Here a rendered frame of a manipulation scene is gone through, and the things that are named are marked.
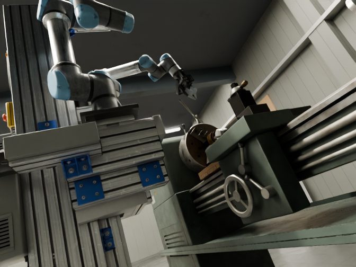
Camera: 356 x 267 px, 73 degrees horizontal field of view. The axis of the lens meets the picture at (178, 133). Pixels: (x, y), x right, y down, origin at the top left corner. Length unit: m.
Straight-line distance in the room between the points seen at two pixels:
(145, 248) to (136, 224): 1.01
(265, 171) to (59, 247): 0.79
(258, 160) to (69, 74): 0.77
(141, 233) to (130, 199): 10.27
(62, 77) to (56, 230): 0.58
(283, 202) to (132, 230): 10.57
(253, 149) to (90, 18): 0.71
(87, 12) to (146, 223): 10.71
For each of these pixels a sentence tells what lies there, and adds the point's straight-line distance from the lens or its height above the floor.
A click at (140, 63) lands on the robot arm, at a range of 1.53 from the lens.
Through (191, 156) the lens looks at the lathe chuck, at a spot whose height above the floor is 1.03.
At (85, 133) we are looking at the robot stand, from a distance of 0.83.
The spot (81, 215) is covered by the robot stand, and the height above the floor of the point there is 0.83.
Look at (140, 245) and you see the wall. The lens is 11.26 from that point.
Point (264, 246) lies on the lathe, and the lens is 0.90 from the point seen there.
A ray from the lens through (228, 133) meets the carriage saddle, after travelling 0.87.
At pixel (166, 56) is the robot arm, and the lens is 1.65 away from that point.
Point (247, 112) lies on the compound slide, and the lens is 1.04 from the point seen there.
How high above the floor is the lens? 0.67
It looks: 20 degrees up
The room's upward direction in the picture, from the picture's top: 20 degrees counter-clockwise
